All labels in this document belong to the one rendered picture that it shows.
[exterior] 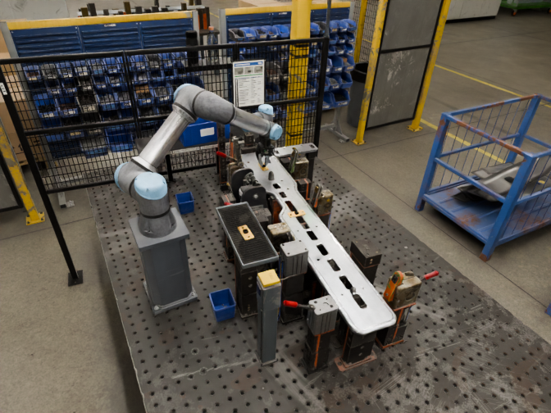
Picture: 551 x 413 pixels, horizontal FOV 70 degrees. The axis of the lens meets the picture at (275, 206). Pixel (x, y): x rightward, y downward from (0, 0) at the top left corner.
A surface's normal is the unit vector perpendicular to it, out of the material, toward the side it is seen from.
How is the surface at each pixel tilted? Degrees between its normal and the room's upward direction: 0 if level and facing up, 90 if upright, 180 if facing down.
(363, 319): 0
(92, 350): 0
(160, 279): 90
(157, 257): 90
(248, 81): 90
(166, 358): 0
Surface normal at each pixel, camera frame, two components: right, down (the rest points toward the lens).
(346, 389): 0.03, -0.81
